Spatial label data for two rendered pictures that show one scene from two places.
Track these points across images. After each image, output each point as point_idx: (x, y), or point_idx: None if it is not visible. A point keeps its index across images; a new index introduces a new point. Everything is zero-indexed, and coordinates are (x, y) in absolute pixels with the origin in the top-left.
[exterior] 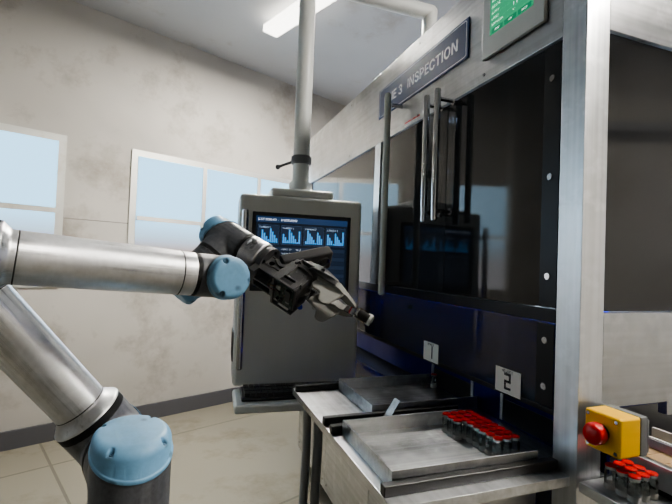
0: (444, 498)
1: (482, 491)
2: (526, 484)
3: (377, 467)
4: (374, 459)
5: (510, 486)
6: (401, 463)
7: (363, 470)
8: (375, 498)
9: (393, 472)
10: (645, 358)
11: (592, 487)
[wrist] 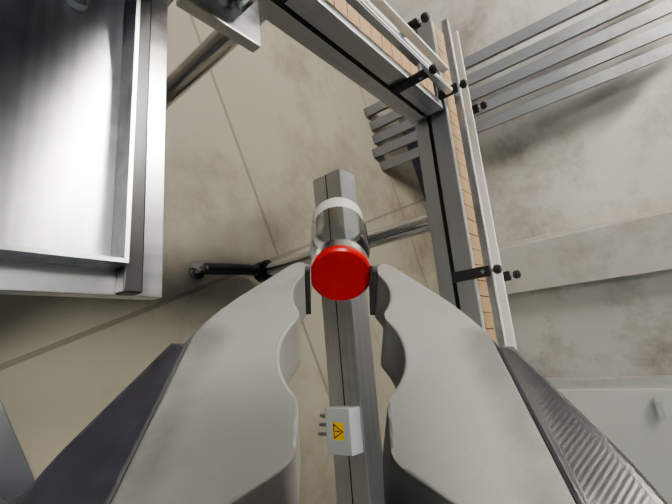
0: (162, 203)
1: (163, 135)
2: (166, 61)
3: (41, 259)
4: (22, 255)
5: (164, 86)
6: (9, 182)
7: (0, 283)
8: (87, 297)
9: (128, 260)
10: None
11: (199, 3)
